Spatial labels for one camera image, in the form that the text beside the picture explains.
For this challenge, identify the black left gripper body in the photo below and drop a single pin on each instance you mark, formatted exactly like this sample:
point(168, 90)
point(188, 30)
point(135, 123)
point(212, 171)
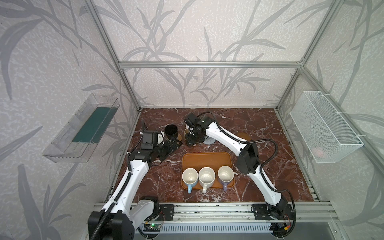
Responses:
point(167, 145)

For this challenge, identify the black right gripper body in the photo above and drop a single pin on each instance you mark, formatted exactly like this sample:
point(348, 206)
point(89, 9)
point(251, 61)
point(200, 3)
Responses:
point(193, 137)

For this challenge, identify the grey round felt coaster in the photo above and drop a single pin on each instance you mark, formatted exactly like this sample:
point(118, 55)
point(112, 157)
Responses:
point(209, 141)

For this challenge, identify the black mug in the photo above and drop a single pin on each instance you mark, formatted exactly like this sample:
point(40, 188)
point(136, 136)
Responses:
point(172, 132)

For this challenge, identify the white mug blue handle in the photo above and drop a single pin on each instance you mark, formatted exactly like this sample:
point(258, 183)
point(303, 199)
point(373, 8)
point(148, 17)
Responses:
point(190, 178)

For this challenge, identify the amber brown round coaster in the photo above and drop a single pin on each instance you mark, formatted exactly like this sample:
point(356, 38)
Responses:
point(246, 137)

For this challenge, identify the white mug cream handle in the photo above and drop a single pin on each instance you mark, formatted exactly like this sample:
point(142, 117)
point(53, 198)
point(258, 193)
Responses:
point(207, 178)

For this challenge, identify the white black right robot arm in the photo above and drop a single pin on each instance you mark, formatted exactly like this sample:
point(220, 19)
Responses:
point(249, 163)

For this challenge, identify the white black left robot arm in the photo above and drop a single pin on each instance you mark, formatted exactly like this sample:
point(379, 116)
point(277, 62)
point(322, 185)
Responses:
point(118, 220)

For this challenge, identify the orange brown serving tray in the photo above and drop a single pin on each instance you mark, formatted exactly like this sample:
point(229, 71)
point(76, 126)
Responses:
point(214, 160)

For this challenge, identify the green circuit board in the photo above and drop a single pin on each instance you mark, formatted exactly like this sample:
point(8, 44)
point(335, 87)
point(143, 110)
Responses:
point(152, 227)

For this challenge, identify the pink object in basket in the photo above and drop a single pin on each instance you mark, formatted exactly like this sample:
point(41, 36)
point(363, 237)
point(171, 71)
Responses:
point(319, 152)

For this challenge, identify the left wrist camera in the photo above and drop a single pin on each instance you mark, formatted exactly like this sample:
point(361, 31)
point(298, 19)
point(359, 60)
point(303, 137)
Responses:
point(151, 140)

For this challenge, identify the white mug purple handle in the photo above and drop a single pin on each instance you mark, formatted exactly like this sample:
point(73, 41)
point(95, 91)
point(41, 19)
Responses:
point(226, 176)

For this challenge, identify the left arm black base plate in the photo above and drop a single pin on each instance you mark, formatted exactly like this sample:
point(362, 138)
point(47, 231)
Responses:
point(166, 212)

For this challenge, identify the aluminium frame back crossbar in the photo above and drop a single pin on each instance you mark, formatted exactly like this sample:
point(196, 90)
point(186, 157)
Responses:
point(288, 65)

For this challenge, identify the clear plastic wall bin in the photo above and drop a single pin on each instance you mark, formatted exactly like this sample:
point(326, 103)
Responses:
point(79, 138)

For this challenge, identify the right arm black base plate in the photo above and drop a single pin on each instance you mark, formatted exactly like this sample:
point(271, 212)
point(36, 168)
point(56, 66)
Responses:
point(261, 212)

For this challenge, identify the white wire mesh basket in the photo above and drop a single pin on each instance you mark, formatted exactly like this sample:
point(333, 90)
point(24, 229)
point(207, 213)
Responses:
point(322, 125)

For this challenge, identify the aluminium frame corner post left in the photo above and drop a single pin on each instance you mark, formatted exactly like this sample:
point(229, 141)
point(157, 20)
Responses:
point(92, 10)

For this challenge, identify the aluminium frame corner post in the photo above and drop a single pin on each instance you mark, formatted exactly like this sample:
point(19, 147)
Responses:
point(92, 10)
point(331, 13)

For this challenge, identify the aluminium front rail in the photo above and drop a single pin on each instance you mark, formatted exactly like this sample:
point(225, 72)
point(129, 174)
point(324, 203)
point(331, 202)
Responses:
point(205, 212)

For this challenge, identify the aluminium frame corner post right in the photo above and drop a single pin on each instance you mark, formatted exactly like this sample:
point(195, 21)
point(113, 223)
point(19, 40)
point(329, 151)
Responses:
point(331, 13)

